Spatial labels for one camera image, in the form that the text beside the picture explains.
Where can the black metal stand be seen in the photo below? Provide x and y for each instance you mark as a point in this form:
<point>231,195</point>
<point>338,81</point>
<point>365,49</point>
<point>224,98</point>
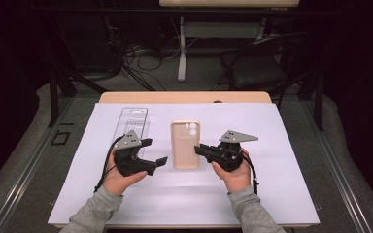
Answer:
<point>53,97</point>
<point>319,103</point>

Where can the aluminium floor rail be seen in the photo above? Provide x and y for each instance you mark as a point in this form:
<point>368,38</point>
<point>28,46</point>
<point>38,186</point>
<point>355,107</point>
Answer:
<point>340,174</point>
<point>29,168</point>

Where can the person's right hand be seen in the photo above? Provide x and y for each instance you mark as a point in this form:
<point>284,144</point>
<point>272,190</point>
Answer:
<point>238,179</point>

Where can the person's left hand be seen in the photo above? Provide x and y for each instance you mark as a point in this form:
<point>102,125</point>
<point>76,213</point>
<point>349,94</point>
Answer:
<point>116,183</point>

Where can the black folding chair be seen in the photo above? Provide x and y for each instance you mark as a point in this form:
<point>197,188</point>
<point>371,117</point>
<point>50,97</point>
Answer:
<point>259,74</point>

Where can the beige phone case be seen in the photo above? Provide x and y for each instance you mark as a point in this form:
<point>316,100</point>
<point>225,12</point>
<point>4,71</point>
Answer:
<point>183,149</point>

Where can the white desk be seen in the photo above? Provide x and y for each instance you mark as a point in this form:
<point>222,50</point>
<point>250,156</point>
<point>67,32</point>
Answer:
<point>182,48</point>

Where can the light wooden table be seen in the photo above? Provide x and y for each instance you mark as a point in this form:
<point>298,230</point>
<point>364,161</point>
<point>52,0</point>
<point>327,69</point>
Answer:
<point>181,97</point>

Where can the white board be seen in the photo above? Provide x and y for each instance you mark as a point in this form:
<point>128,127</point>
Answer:
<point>272,178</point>

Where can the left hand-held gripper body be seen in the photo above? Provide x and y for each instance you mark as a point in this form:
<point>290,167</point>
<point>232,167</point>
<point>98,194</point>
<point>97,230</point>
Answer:
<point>128,160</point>

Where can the clear plastic bin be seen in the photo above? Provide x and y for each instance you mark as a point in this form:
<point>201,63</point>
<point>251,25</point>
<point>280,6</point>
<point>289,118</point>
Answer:
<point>136,119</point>

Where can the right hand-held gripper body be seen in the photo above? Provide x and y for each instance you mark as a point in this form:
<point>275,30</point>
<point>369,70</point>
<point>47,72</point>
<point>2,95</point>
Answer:
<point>228,155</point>

